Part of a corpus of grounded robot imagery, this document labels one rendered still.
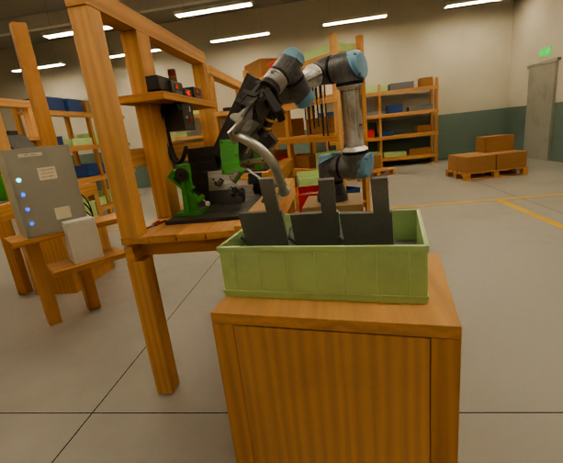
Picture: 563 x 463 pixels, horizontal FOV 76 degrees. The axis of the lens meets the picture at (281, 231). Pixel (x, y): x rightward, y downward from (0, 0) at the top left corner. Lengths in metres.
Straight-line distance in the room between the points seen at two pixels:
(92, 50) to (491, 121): 11.08
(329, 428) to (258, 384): 0.24
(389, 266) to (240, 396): 0.62
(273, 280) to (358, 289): 0.26
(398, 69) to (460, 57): 1.63
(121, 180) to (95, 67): 0.47
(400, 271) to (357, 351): 0.24
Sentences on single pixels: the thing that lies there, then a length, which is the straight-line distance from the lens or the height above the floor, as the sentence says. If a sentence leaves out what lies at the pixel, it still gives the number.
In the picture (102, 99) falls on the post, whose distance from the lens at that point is 1.80.
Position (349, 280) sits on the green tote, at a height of 0.86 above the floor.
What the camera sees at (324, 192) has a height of 1.10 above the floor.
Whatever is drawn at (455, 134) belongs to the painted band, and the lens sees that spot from 11.70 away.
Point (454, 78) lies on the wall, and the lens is 11.70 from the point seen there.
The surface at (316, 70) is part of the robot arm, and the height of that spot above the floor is 1.51.
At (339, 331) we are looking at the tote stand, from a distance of 1.02.
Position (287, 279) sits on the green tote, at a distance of 1.09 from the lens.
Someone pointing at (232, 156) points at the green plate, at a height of 1.17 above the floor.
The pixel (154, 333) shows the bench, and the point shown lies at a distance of 2.01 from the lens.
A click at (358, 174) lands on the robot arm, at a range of 1.67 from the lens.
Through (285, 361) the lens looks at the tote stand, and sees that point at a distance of 1.11.
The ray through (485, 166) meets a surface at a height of 0.23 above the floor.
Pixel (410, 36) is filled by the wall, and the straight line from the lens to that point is 11.55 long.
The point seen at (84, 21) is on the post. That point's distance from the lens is 1.86.
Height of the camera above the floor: 1.28
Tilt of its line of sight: 15 degrees down
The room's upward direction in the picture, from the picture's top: 6 degrees counter-clockwise
